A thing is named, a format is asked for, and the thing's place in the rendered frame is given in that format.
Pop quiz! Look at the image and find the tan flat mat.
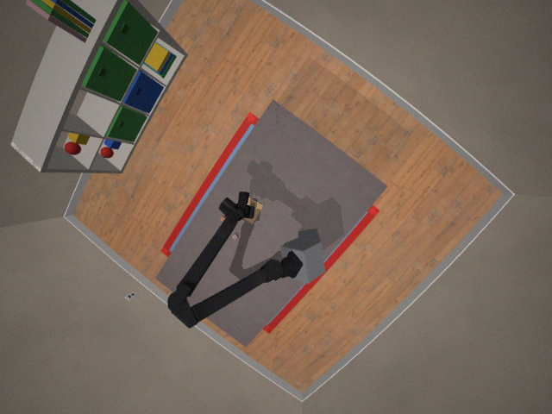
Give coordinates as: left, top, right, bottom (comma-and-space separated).
243, 198, 263, 224

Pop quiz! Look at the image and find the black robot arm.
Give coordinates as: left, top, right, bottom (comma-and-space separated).
167, 191, 303, 329

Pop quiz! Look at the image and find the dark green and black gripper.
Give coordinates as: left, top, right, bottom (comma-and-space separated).
245, 205, 255, 219

